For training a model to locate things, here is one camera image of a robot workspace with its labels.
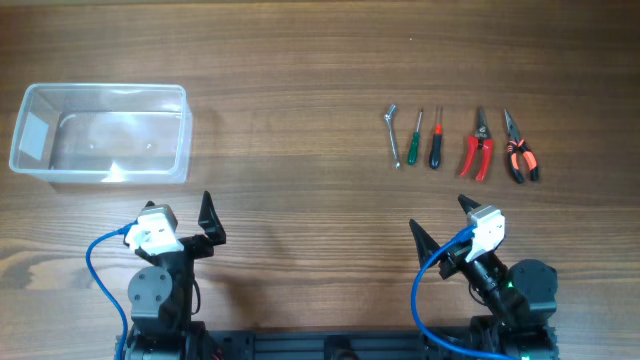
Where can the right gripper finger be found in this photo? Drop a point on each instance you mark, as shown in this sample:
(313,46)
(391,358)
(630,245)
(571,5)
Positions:
(468,205)
(426,246)

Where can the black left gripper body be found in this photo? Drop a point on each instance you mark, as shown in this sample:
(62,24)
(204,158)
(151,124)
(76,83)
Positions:
(180,264)

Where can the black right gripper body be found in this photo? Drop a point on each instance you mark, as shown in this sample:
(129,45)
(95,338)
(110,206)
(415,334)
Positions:
(487,270)

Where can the black red handled screwdriver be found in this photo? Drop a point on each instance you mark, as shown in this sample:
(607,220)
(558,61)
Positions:
(435,152)

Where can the red handled pruning shears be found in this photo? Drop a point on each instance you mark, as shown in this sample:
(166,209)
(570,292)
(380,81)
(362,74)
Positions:
(480,141)

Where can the green handled screwdriver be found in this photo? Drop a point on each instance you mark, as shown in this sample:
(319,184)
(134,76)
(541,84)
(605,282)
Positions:
(414,145)

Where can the orange black needle-nose pliers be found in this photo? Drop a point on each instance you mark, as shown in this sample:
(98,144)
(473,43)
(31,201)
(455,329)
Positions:
(518,146)

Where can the clear plastic container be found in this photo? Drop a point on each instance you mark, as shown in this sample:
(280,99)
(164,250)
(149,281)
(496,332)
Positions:
(94,133)

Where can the silver socket wrench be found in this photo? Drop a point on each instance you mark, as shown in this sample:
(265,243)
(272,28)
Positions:
(388,118)

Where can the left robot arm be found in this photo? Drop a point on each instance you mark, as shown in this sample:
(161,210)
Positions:
(164,295)

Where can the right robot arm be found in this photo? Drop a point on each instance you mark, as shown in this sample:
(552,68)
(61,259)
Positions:
(520,298)

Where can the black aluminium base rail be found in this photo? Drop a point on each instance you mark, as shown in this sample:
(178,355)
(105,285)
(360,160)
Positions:
(245,345)

